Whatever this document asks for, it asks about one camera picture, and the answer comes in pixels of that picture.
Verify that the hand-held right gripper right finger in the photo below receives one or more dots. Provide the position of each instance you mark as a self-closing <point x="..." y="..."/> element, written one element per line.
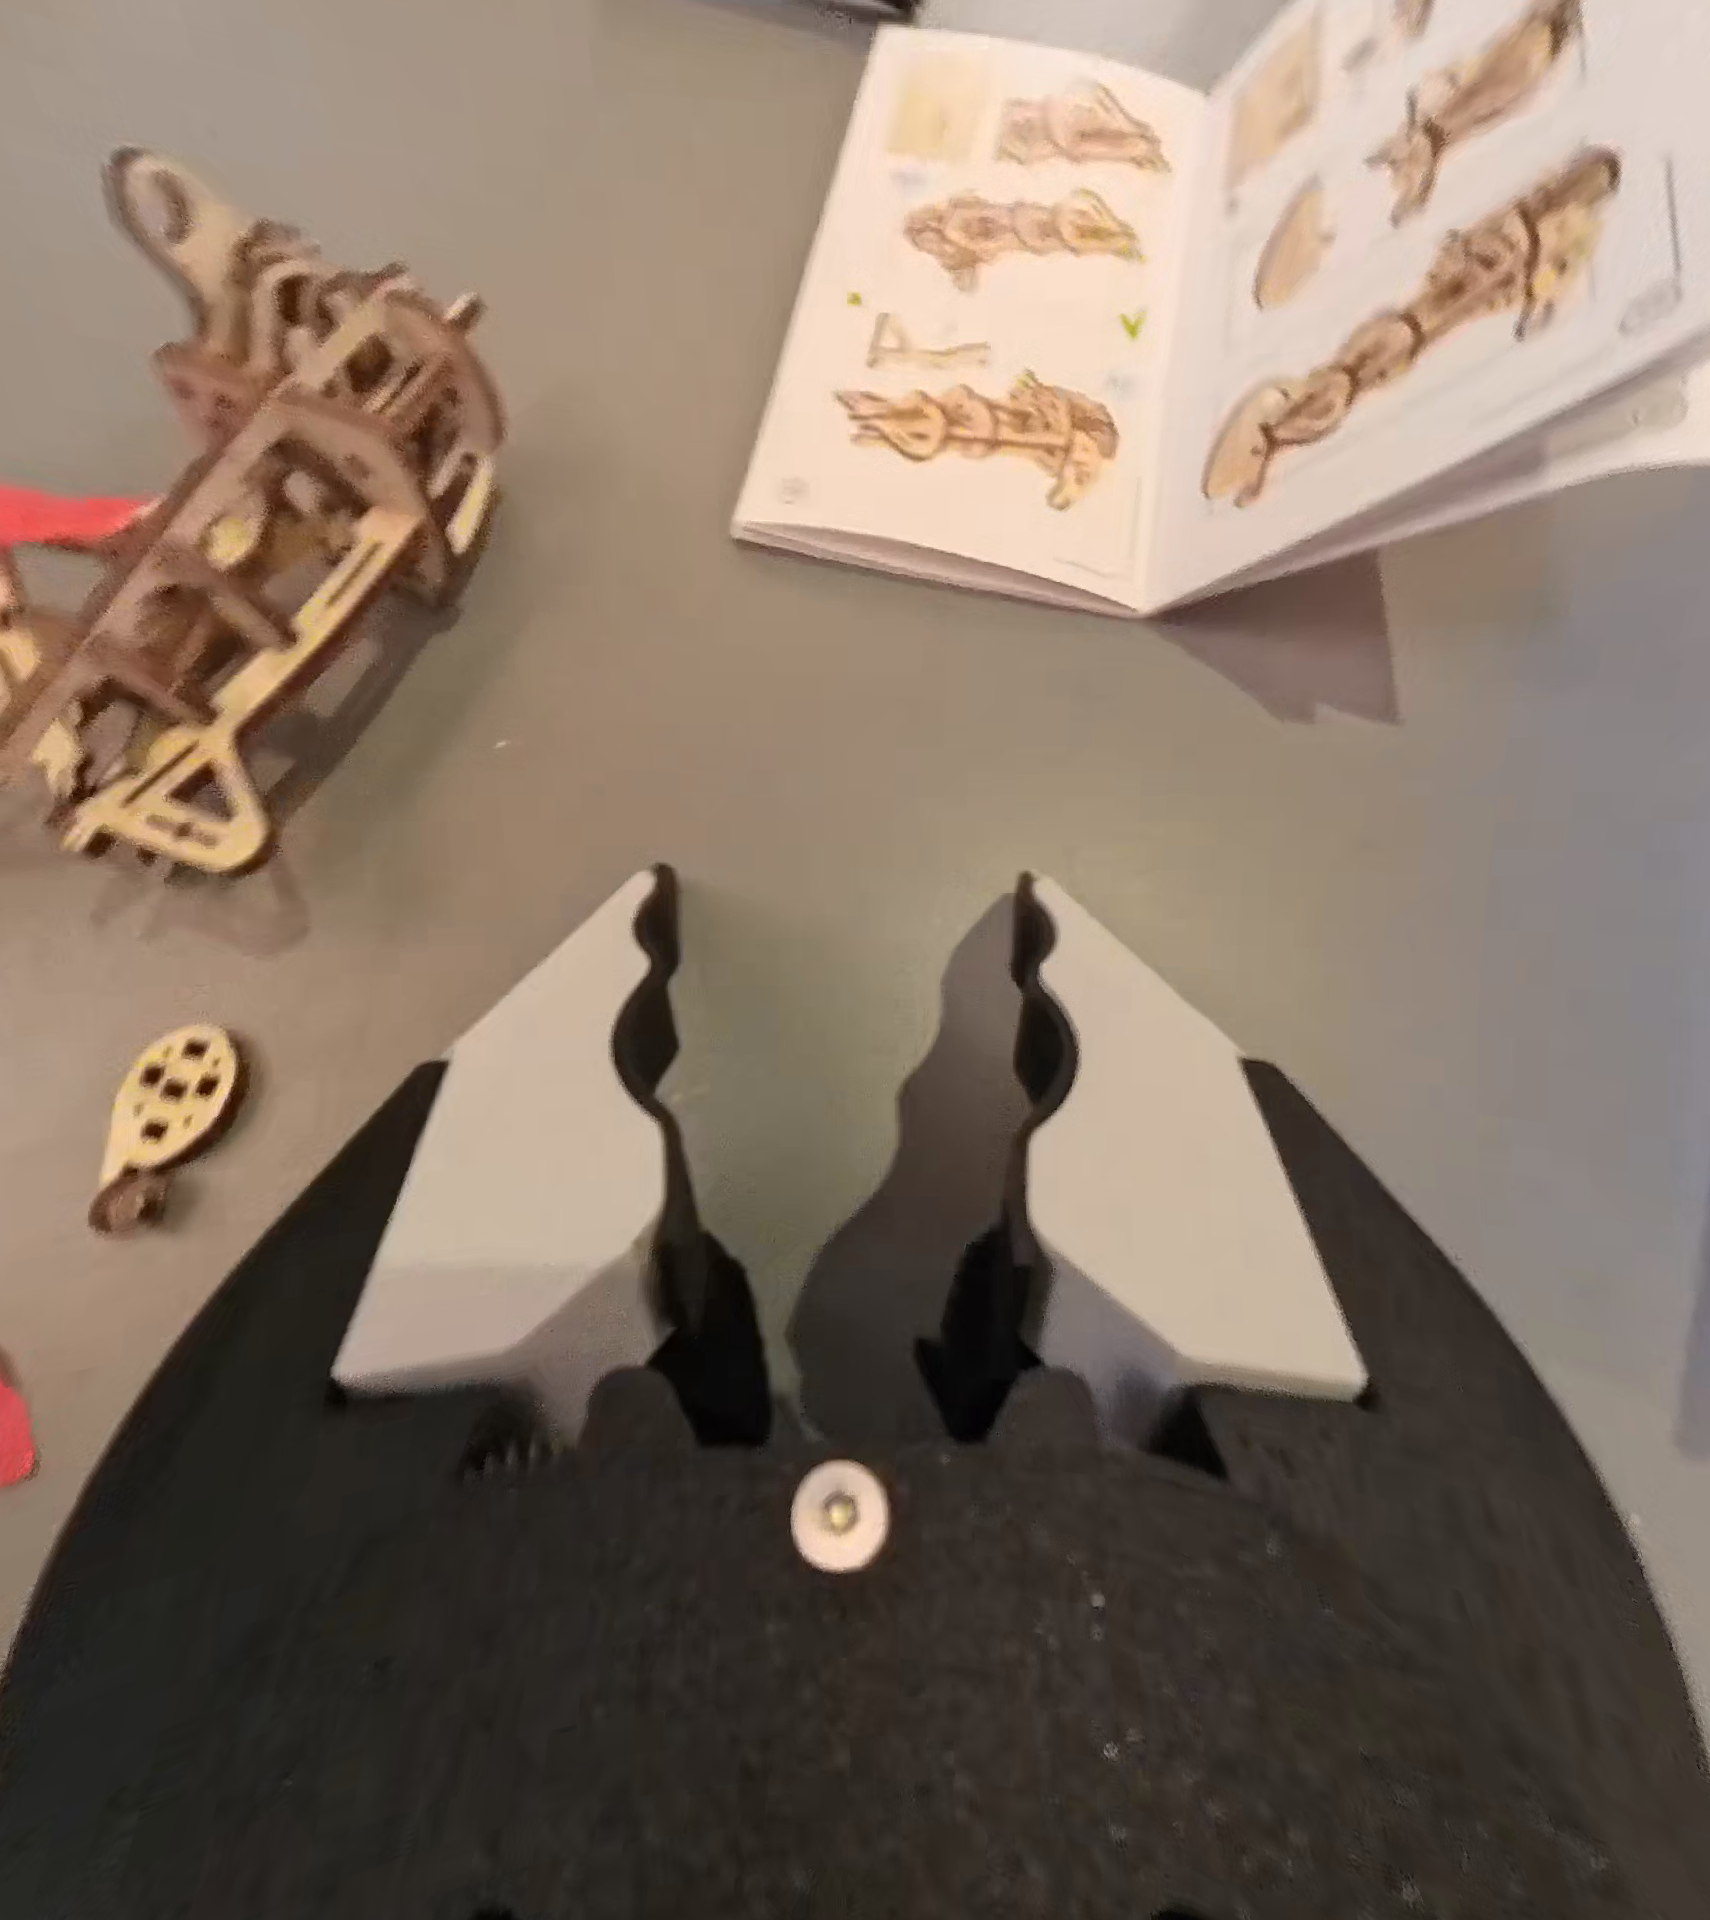
<point x="1185" y="1202"/>

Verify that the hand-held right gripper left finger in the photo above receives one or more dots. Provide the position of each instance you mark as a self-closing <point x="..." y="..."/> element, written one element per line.
<point x="509" y="1202"/>

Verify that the wooden model assembly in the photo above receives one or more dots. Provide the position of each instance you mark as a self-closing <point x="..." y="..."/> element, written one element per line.
<point x="270" y="495"/>

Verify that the oval perforated wooden part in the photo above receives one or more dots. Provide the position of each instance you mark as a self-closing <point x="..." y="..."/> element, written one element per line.
<point x="173" y="1102"/>

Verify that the small red paper scrap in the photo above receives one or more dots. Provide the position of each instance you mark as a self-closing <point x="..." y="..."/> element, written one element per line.
<point x="2" y="1417"/>

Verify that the open instruction booklet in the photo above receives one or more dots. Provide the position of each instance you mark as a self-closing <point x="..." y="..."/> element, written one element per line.
<point x="1035" y="300"/>

